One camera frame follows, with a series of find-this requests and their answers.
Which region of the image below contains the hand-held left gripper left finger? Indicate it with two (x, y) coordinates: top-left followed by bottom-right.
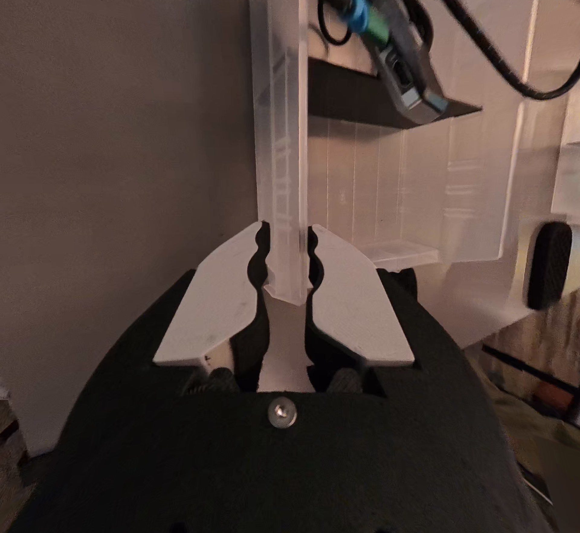
(153, 220), (272, 368)

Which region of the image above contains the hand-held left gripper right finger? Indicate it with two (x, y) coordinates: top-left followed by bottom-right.
(304, 224), (416, 368)

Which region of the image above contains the clear plastic bin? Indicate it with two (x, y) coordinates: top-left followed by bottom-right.
(247, 0), (580, 348)

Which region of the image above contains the silver hdmi switch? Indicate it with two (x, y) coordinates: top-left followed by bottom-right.
(362, 0), (449, 126)

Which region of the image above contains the black ribbed wrist rest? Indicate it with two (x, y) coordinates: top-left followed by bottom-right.
(527, 222), (574, 311)

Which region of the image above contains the thin dark cable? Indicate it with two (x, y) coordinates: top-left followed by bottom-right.
(316, 0), (355, 45)

